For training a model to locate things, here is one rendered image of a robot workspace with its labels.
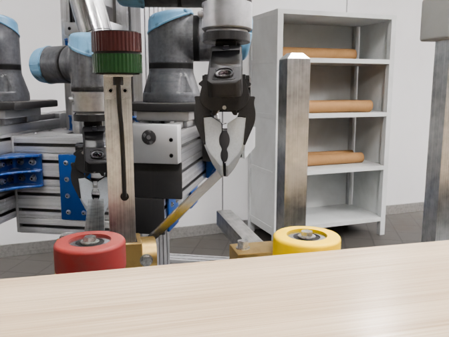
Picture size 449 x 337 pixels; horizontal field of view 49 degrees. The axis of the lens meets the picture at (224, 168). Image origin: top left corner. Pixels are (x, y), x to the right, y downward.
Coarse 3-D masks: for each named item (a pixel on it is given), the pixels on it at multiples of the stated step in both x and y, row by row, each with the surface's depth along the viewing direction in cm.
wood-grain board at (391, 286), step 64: (320, 256) 53; (384, 256) 53; (448, 256) 53; (0, 320) 38; (64, 320) 38; (128, 320) 38; (192, 320) 38; (256, 320) 38; (320, 320) 38; (384, 320) 38; (448, 320) 38
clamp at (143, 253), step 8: (56, 240) 68; (136, 240) 68; (144, 240) 68; (152, 240) 68; (128, 248) 66; (136, 248) 66; (144, 248) 67; (152, 248) 67; (128, 256) 66; (136, 256) 67; (144, 256) 67; (152, 256) 67; (128, 264) 66; (136, 264) 67; (144, 264) 66; (152, 264) 67
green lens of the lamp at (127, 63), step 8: (96, 56) 57; (104, 56) 57; (112, 56) 57; (120, 56) 57; (128, 56) 57; (136, 56) 58; (96, 64) 58; (104, 64) 57; (112, 64) 57; (120, 64) 57; (128, 64) 57; (136, 64) 58; (96, 72) 58; (104, 72) 57; (112, 72) 57; (120, 72) 57; (128, 72) 58; (136, 72) 58
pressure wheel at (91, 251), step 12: (60, 240) 56; (72, 240) 57; (84, 240) 56; (96, 240) 56; (108, 240) 57; (120, 240) 56; (60, 252) 53; (72, 252) 52; (84, 252) 52; (96, 252) 53; (108, 252) 53; (120, 252) 55; (60, 264) 53; (72, 264) 52; (84, 264) 52; (96, 264) 53; (108, 264) 54; (120, 264) 55
